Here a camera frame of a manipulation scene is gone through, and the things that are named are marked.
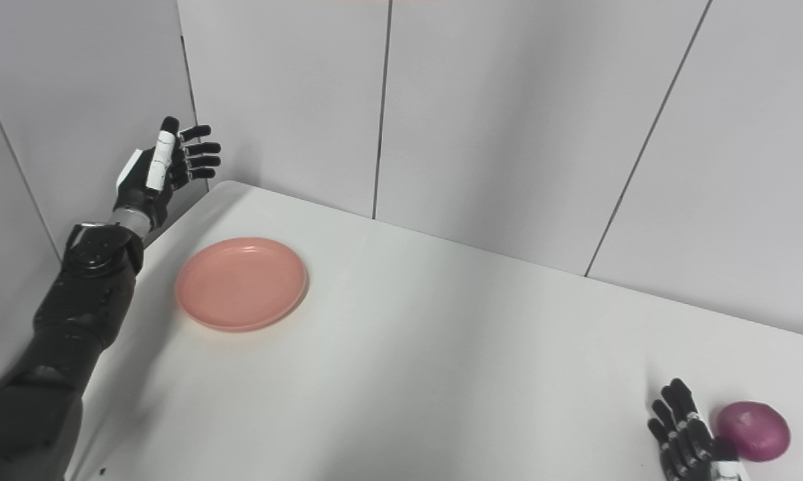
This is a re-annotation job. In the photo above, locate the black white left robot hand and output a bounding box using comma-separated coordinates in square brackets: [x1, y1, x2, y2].
[113, 116, 222, 231]

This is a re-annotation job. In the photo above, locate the pink round plate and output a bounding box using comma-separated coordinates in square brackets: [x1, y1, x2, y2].
[174, 237, 309, 333]

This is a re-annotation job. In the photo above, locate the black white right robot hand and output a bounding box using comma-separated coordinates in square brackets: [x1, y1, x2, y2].
[647, 378, 753, 481]

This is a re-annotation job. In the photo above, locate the purple red onion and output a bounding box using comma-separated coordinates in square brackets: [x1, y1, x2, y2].
[714, 401, 792, 463]

